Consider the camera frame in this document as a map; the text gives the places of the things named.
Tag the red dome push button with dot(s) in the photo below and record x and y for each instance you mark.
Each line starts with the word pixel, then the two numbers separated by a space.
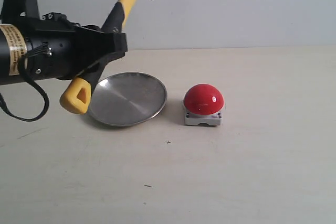
pixel 203 104

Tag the yellow black claw hammer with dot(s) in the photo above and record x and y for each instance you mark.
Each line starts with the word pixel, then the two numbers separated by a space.
pixel 78 104

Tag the round stainless steel plate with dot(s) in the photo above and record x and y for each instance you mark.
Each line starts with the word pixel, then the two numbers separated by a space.
pixel 127 99

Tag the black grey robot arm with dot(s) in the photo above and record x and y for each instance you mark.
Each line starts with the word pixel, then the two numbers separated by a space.
pixel 13 47

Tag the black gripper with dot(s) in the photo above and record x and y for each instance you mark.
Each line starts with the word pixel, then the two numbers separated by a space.
pixel 65 50

